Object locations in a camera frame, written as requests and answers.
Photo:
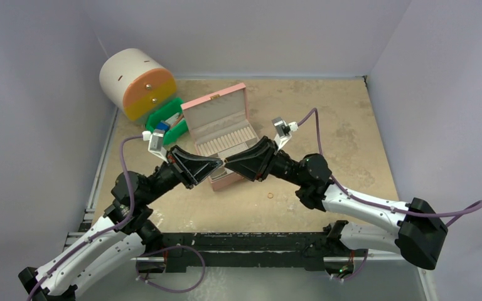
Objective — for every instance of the green plastic bin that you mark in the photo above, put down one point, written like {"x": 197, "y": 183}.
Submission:
{"x": 172, "y": 113}

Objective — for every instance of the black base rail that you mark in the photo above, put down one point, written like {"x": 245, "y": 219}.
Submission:
{"x": 311, "y": 251}

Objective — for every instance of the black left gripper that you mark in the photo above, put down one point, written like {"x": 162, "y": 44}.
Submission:
{"x": 199, "y": 170}

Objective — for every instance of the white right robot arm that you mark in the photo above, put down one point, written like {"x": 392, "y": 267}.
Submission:
{"x": 411, "y": 230}

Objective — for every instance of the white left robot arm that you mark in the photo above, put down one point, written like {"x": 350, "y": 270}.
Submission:
{"x": 122, "y": 233}

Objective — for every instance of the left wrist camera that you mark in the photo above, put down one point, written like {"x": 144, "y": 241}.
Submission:
{"x": 155, "y": 143}

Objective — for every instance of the white cylindrical drawer cabinet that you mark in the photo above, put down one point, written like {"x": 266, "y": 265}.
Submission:
{"x": 136, "y": 84}

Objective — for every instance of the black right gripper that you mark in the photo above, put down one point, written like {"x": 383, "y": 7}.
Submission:
{"x": 267, "y": 159}

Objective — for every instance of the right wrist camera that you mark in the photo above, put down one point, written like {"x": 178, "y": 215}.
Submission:
{"x": 284, "y": 131}

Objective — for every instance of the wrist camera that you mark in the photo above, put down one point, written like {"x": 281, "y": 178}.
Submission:
{"x": 284, "y": 131}
{"x": 155, "y": 143}

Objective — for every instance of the pink jewelry box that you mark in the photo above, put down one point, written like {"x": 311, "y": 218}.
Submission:
{"x": 219, "y": 122}

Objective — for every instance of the blue item in bin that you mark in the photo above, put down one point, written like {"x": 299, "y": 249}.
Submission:
{"x": 163, "y": 126}

